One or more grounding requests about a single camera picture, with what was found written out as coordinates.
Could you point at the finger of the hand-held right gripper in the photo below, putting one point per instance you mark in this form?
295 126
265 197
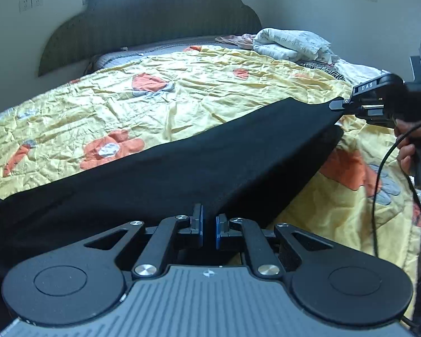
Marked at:
337 105

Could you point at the pink cloth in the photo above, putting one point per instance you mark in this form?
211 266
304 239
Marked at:
236 41

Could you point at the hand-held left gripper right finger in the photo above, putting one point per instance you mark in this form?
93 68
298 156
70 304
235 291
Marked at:
219 231

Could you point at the dark padded headboard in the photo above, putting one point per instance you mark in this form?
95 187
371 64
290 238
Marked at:
144 17

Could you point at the white wall socket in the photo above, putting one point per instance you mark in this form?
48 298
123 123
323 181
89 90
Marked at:
25 4
37 0

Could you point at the grey mattress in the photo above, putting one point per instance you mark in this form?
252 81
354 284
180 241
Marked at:
133 54

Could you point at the white crumpled quilt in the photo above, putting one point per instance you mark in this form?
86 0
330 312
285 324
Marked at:
291 44

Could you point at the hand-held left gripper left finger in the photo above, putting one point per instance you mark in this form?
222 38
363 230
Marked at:
198 230

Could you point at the person's right hand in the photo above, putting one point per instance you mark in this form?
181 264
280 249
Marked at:
407 156

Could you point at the yellow printed blanket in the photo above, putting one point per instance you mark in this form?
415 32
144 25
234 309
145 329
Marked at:
196 87

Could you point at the black white striped cloth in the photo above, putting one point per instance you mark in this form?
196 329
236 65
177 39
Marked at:
322 68

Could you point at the black pants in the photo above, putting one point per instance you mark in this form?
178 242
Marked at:
196 168

